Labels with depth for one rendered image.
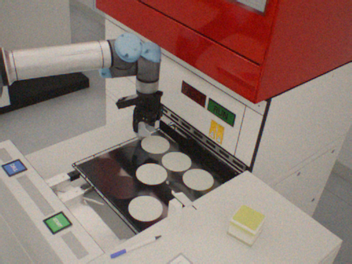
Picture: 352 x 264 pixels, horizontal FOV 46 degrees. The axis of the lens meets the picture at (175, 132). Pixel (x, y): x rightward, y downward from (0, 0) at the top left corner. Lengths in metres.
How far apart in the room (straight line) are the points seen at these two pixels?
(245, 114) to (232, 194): 0.24
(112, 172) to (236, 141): 0.41
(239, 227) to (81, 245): 0.40
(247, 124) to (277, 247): 0.37
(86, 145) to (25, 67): 0.58
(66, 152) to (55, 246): 0.55
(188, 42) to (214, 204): 0.49
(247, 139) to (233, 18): 0.38
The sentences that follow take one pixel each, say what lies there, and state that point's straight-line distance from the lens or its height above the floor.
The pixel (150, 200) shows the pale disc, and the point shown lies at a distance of 1.29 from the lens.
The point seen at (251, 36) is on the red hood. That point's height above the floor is 1.40.
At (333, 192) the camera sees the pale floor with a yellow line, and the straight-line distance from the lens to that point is 2.93.
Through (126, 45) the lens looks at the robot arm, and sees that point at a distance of 1.14.
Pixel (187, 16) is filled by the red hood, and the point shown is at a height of 1.37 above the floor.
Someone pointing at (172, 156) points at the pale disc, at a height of 0.90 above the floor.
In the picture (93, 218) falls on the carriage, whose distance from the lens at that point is 1.26.
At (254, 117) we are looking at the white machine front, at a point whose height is 1.15.
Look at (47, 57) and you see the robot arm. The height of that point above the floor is 1.32.
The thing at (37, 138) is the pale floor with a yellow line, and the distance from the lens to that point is 3.02.
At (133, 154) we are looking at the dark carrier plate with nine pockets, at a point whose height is 0.90.
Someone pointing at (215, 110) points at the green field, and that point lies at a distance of 1.35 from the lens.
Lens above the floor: 1.82
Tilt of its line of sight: 36 degrees down
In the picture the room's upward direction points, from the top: 7 degrees clockwise
